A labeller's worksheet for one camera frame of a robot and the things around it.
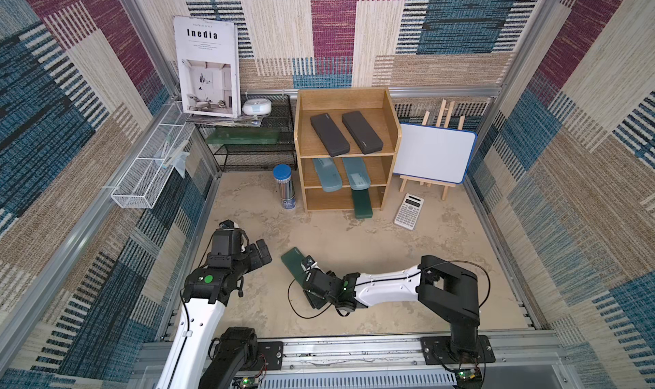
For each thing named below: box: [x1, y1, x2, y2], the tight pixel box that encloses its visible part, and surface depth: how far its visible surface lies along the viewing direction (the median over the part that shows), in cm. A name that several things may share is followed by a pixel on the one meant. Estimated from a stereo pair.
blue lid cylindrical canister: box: [272, 163, 297, 210], surface depth 96 cm
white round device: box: [242, 97, 273, 116], surface depth 89 cm
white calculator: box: [393, 192, 425, 232], surface depth 107 cm
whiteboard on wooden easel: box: [392, 98, 477, 201], surface depth 101 cm
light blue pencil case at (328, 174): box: [312, 157, 342, 193], surface depth 96 cm
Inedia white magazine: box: [173, 15, 242, 119], surface depth 79 cm
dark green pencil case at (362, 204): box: [351, 188, 373, 220], surface depth 105 cm
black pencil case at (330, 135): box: [310, 112, 351, 157], surface depth 87 cm
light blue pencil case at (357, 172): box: [342, 156, 371, 191], surface depth 95 cm
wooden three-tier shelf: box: [293, 87, 402, 219], surface depth 94 cm
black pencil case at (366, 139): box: [341, 110, 384, 155], surface depth 89 cm
